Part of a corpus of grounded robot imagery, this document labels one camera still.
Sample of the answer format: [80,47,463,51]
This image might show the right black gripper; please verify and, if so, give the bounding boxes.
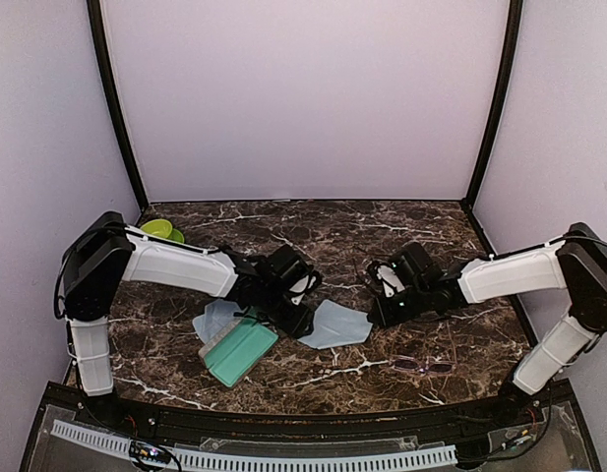
[367,281,431,328]

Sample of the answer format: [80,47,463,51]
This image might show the pink frame sunglasses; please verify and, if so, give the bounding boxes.
[391,357,455,376]

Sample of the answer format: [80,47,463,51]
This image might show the blue cleaning cloth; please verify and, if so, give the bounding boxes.
[192,299,241,344]
[298,300,373,350]

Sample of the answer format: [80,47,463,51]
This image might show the teal glasses case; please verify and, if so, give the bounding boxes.
[199,309,278,387]

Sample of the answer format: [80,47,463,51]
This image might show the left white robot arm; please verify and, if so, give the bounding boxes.
[53,211,322,429]

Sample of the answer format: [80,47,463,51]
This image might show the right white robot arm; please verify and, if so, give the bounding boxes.
[367,222,607,427]

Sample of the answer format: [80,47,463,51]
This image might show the green plate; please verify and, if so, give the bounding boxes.
[168,228,185,244]

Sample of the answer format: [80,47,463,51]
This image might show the green bowl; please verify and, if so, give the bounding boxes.
[140,218,174,239]

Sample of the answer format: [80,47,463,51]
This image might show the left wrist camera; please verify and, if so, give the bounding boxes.
[268,245,322,305]

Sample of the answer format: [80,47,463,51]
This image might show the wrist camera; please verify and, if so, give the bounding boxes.
[268,245,322,305]
[367,242,444,297]

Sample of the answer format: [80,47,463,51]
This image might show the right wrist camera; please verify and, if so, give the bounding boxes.
[367,242,444,297]

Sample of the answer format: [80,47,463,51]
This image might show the dark frame sunglasses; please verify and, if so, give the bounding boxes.
[351,259,378,296]

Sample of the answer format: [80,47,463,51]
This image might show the black front rail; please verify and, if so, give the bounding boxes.
[41,381,575,446]

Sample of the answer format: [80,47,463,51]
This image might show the white slotted cable duct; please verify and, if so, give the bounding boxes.
[50,420,457,471]

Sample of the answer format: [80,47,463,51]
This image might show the right black frame post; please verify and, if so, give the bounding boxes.
[461,0,524,212]

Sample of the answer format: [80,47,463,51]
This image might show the black frame post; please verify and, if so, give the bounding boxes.
[461,0,524,212]
[86,0,150,211]

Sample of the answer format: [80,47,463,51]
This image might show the left black frame post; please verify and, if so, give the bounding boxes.
[86,0,150,211]

